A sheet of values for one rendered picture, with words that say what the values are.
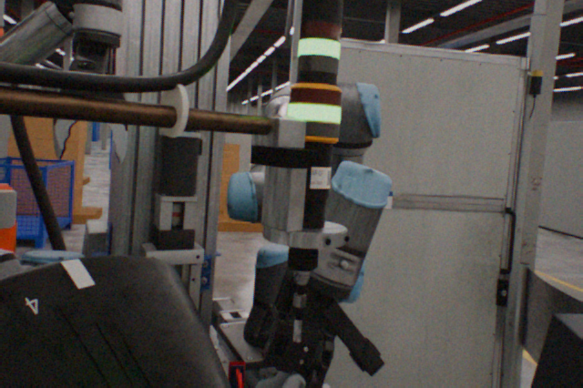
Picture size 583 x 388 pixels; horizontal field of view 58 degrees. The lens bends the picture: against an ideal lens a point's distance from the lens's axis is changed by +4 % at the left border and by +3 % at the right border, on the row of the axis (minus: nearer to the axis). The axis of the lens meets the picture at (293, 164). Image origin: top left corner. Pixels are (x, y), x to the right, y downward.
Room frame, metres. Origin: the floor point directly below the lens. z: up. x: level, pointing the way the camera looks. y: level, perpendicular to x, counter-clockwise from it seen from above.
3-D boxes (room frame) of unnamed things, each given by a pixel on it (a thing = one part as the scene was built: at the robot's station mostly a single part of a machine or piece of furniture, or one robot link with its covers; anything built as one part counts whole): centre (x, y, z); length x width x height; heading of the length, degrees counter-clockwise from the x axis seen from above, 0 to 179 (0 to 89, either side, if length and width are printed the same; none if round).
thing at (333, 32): (0.42, -0.01, 1.62); 0.03 x 0.03 x 0.01
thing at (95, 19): (0.88, 0.35, 1.70); 0.08 x 0.08 x 0.05
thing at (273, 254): (1.24, 0.01, 1.20); 0.13 x 0.12 x 0.14; 87
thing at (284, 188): (0.41, -0.01, 1.50); 0.09 x 0.07 x 0.10; 138
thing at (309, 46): (0.42, -0.01, 1.61); 0.03 x 0.03 x 0.01
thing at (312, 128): (0.42, -0.01, 1.54); 0.04 x 0.04 x 0.01
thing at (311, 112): (0.42, -0.01, 1.56); 0.04 x 0.04 x 0.01
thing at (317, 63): (0.42, -0.01, 1.60); 0.03 x 0.03 x 0.01
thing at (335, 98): (0.42, -0.01, 1.57); 0.04 x 0.04 x 0.01
